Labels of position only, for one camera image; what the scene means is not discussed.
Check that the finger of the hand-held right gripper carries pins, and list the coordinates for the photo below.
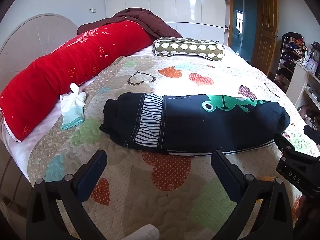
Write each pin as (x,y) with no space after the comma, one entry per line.
(312,133)
(285,146)

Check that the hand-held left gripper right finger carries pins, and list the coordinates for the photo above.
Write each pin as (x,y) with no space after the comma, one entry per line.
(224,176)

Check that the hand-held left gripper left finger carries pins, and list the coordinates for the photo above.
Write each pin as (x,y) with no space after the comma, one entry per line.
(93,172)

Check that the dark blue frog print pants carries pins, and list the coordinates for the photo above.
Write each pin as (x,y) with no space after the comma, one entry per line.
(200,127)

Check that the person's right forearm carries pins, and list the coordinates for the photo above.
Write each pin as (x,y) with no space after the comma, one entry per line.
(311,215)

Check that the heart patterned quilt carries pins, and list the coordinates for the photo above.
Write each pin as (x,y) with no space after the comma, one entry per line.
(155,187)

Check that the white glove with teal cuff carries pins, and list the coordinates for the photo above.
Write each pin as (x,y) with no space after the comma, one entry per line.
(71,107)

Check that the purple alarm clock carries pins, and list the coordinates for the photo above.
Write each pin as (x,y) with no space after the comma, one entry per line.
(312,65)

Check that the cluttered white shelf unit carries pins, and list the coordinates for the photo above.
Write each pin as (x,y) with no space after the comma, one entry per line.
(287,60)

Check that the white cloth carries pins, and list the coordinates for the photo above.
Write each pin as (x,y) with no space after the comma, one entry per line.
(145,233)

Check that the long red pillow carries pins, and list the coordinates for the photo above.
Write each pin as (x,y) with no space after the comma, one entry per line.
(70,62)

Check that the wooden door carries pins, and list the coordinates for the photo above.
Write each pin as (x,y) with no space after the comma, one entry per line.
(265,30)

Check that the olive patterned bolster pillow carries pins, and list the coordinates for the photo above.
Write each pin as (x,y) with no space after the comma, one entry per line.
(190,48)

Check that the beige round headboard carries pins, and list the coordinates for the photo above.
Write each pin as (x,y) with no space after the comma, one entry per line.
(30,35)

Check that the dark brown blanket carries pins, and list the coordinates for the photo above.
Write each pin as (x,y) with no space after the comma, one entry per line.
(147,20)

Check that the white glossy wardrobe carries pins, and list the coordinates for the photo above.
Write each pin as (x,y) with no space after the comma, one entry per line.
(187,2)

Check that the wooden door frame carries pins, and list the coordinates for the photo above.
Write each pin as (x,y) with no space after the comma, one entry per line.
(231,5)

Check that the white wall socket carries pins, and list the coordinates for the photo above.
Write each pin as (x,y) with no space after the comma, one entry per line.
(92,10)

